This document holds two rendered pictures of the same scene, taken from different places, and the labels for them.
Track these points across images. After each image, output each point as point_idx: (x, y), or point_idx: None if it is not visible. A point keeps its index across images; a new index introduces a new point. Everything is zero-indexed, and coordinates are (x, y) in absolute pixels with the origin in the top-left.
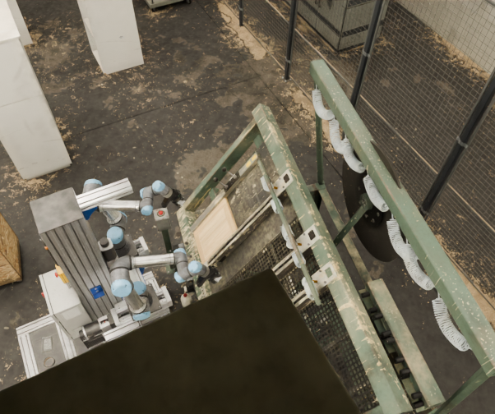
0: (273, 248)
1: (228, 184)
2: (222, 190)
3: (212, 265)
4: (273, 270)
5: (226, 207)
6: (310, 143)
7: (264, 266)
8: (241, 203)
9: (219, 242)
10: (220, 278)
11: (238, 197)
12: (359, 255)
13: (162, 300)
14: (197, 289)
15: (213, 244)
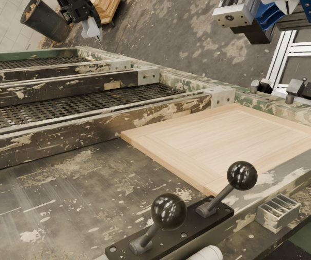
0: None
1: (191, 219)
2: (274, 231)
3: (71, 5)
4: None
5: (198, 174)
6: None
7: (36, 111)
8: (122, 189)
9: (196, 125)
10: (84, 35)
11: (145, 205)
12: None
13: (227, 3)
14: (226, 84)
15: (223, 124)
